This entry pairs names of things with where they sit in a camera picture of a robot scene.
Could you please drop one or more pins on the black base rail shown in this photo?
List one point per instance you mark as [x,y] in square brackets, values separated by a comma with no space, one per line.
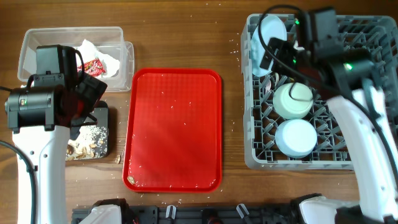
[266,214]

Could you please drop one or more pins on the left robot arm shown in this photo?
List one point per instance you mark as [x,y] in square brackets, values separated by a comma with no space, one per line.
[55,101]

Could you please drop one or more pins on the large light blue plate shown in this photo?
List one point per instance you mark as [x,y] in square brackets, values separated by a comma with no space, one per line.
[274,34]

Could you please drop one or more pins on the small light blue bowl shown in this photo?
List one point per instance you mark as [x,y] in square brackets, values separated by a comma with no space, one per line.
[296,138]

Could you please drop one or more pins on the red candy wrapper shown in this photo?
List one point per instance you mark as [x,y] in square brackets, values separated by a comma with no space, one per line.
[94,68]

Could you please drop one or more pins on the black tray bin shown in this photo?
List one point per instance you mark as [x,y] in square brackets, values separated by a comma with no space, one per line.
[101,113]

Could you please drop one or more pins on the green bowl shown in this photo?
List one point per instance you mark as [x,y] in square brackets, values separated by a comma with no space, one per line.
[292,100]

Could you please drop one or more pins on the red serving tray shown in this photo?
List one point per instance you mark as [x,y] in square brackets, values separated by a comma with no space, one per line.
[174,139]

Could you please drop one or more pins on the grey dishwasher rack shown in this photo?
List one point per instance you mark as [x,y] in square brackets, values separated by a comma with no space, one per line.
[377,34]

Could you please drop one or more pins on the white napkin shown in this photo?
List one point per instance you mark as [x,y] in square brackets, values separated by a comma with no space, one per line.
[90,52]

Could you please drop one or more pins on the food scraps and rice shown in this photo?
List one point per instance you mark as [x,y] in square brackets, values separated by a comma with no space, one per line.
[91,143]

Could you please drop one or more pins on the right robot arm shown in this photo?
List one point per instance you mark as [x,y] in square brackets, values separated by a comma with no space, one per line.
[348,79]

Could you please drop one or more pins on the clear plastic bin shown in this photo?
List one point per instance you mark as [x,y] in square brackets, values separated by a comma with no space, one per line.
[109,40]

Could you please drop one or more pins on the food crumb on table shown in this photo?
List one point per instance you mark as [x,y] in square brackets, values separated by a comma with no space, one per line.
[118,159]

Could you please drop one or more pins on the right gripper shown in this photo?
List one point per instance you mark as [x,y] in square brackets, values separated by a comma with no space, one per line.
[285,50]

